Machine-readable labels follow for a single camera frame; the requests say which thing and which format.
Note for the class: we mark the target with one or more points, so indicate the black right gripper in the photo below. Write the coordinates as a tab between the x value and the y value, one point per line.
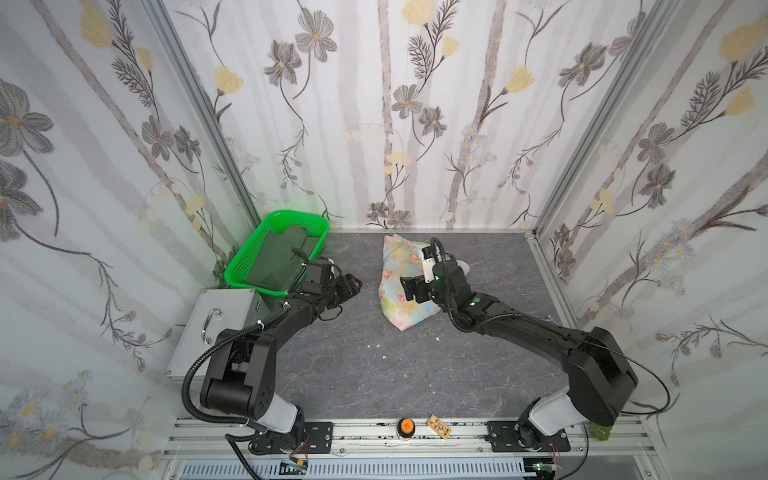
421	288

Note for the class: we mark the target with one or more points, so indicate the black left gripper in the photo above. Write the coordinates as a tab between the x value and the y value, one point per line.
341	285

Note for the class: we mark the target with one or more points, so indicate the pastel floral skirt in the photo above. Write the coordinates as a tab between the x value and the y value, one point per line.
402	258

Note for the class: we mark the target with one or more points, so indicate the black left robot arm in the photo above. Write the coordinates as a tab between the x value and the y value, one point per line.
233	381

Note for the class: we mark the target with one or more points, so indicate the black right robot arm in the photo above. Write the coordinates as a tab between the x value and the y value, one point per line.
601	378

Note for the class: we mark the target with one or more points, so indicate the green plastic basket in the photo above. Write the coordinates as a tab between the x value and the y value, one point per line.
277	221

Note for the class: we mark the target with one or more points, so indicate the dark green folded skirt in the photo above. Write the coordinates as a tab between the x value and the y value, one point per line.
281	258

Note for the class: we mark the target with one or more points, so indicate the orange emergency stop button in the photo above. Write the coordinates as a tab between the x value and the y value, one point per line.
406	428

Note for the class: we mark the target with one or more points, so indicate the small wooden tag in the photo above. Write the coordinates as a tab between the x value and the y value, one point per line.
439	427

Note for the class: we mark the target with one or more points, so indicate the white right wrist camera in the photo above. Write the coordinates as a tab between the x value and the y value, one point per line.
432	263

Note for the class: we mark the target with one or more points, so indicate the grey metal box with handle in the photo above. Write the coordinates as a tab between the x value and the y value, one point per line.
214	311

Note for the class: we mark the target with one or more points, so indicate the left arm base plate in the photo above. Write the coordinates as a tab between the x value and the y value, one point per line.
313	438

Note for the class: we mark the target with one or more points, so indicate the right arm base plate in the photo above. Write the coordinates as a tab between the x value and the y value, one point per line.
508	437

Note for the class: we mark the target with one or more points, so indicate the white slotted cable duct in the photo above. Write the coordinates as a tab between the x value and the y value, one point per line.
404	468

